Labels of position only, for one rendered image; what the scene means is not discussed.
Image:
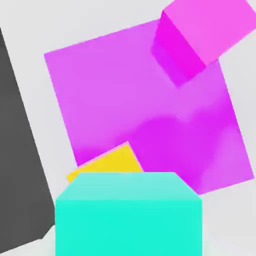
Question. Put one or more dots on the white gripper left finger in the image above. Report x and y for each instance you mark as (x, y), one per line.
(38, 248)

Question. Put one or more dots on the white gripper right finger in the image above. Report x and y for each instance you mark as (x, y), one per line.
(218, 249)

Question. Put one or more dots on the small turquoise cube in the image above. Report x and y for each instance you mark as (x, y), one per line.
(128, 224)

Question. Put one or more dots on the small yellow cube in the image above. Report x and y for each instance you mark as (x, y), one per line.
(112, 162)

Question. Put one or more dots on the small pink cube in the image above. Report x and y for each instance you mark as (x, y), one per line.
(206, 28)

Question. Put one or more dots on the large purple box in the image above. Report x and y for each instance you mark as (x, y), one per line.
(112, 92)

